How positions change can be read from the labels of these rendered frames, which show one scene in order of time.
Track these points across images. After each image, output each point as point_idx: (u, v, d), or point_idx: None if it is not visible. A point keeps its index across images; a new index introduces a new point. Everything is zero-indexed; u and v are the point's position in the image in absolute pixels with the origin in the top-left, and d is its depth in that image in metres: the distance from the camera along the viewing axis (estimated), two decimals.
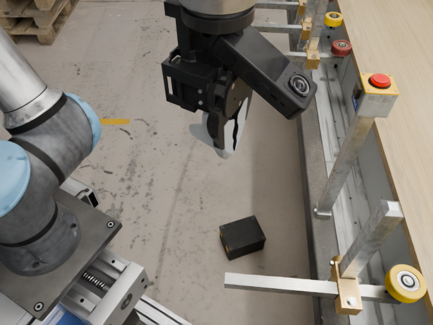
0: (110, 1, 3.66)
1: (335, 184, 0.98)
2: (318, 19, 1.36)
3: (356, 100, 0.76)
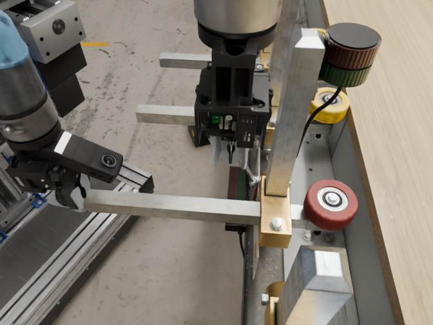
0: None
1: None
2: None
3: None
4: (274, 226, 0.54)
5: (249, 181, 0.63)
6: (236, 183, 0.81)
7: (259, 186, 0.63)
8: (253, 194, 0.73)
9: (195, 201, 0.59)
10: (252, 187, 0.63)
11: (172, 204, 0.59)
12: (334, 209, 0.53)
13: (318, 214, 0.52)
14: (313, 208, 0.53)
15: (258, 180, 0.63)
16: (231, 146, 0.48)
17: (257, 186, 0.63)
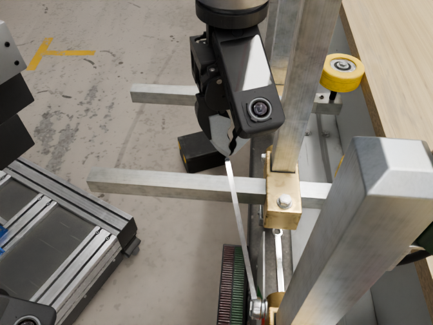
0: None
1: (274, 8, 0.84)
2: None
3: None
4: None
5: (250, 301, 0.40)
6: (230, 273, 0.58)
7: (266, 307, 0.40)
8: None
9: None
10: (255, 309, 0.39)
11: None
12: None
13: None
14: None
15: (263, 300, 0.41)
16: (230, 165, 0.43)
17: (263, 311, 0.40)
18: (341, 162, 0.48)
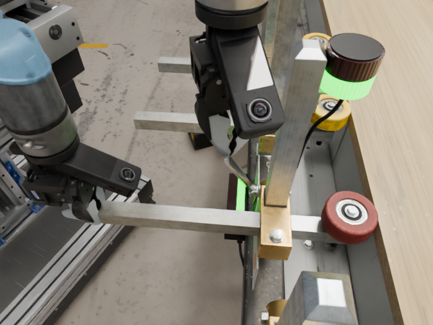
0: None
1: (269, 0, 1.06)
2: None
3: None
4: (274, 238, 0.53)
5: (249, 191, 0.62)
6: (235, 190, 0.80)
7: (258, 196, 0.62)
8: (253, 200, 0.72)
9: (212, 213, 0.58)
10: (251, 196, 0.62)
11: (188, 216, 0.57)
12: (353, 222, 0.51)
13: (337, 227, 0.51)
14: (332, 222, 0.51)
15: (258, 189, 0.61)
16: (230, 164, 0.46)
17: (256, 196, 0.62)
18: None
